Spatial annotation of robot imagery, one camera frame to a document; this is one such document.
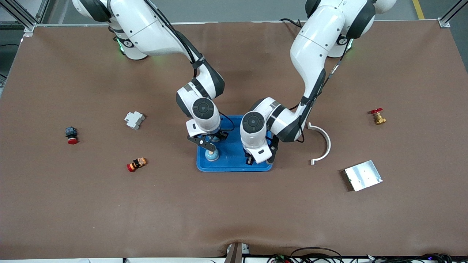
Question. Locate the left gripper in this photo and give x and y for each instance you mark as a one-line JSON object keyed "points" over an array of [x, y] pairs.
{"points": [[249, 160]]}

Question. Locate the white curved bracket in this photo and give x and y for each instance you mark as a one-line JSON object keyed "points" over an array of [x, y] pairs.
{"points": [[329, 145]]}

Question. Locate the square aluminium plate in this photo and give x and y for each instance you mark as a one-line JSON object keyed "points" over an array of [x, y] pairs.
{"points": [[363, 176]]}

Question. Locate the white circuit breaker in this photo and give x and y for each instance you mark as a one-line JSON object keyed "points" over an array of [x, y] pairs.
{"points": [[134, 120]]}

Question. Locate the red yellow emergency stop button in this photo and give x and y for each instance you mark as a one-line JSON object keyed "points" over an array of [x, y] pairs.
{"points": [[137, 164]]}

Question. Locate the aluminium frame profile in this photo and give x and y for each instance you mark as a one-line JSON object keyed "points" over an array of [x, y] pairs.
{"points": [[451, 14], [22, 18]]}

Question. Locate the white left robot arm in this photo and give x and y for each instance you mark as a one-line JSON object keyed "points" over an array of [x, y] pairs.
{"points": [[318, 40]]}

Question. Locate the brown table mat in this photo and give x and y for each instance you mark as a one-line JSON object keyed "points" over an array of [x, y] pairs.
{"points": [[234, 212]]}

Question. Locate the blue plastic tray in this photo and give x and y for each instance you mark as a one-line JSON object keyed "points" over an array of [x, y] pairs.
{"points": [[230, 160]]}

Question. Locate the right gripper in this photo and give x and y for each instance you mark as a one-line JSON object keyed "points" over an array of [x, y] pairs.
{"points": [[219, 134]]}

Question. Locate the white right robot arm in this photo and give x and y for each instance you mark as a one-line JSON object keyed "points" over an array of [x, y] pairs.
{"points": [[146, 29]]}

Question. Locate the metal mounting post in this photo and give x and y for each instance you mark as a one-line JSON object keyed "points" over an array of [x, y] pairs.
{"points": [[234, 255]]}

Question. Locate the red mushroom push button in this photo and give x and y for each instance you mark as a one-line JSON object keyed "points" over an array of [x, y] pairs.
{"points": [[71, 133]]}

